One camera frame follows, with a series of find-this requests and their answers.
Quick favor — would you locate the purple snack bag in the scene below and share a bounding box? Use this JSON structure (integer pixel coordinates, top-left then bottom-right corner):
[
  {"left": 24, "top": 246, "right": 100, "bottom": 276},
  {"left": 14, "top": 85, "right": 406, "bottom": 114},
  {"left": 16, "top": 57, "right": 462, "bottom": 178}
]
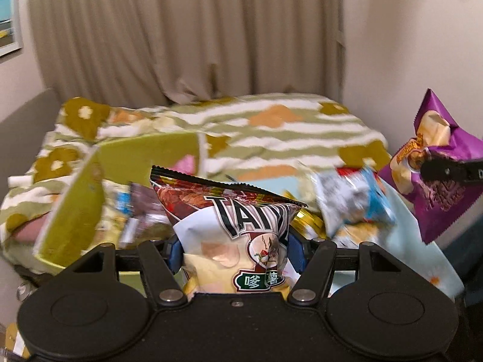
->
[{"left": 378, "top": 89, "right": 482, "bottom": 247}]

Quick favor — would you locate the red white Tato chips bag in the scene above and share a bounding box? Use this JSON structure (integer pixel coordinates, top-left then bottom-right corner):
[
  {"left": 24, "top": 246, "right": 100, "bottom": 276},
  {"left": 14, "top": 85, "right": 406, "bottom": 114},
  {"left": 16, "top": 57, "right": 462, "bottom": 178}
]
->
[{"left": 150, "top": 166, "right": 305, "bottom": 297}]

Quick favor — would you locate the white blue snack bag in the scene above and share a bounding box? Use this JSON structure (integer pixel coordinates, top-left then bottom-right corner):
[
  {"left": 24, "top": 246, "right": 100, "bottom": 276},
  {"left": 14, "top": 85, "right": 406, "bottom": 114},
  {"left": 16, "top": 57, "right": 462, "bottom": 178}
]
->
[{"left": 310, "top": 167, "right": 396, "bottom": 249}]

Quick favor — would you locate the dark brown snack packet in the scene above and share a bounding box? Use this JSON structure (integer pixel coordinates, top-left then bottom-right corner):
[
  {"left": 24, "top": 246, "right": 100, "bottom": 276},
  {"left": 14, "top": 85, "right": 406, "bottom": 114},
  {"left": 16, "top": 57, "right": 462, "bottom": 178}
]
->
[{"left": 117, "top": 182, "right": 174, "bottom": 249}]

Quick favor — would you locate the gold foil snack bag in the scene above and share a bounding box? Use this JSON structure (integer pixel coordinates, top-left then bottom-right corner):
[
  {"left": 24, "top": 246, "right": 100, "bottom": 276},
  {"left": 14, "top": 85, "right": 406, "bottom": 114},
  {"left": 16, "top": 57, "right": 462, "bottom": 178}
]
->
[{"left": 291, "top": 204, "right": 328, "bottom": 240}]

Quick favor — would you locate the green storage box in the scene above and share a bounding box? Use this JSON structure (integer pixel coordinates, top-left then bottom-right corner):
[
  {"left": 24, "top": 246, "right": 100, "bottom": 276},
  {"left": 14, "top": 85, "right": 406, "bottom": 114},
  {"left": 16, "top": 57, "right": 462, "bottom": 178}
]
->
[{"left": 33, "top": 132, "right": 208, "bottom": 275}]

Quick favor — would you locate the floral striped duvet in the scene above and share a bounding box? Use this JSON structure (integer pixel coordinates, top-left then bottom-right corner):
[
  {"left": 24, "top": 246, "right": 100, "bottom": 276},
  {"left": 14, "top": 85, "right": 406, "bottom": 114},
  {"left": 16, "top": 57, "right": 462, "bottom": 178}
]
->
[{"left": 1, "top": 93, "right": 391, "bottom": 273}]

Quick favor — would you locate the grey headboard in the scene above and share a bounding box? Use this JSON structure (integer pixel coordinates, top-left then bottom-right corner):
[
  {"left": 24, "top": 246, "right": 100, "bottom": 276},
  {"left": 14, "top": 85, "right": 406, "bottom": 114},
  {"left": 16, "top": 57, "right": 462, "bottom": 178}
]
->
[{"left": 1, "top": 88, "right": 61, "bottom": 198}]

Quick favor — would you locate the beige curtain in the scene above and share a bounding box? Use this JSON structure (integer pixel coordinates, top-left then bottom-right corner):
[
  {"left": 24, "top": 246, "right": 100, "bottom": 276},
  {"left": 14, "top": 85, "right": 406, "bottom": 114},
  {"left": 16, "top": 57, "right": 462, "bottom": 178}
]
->
[{"left": 28, "top": 0, "right": 345, "bottom": 108}]

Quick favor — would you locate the framed houses picture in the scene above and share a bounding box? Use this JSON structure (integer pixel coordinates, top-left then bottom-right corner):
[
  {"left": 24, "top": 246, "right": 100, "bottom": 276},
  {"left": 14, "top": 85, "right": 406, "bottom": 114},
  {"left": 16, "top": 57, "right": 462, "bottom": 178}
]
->
[{"left": 0, "top": 0, "right": 23, "bottom": 58}]

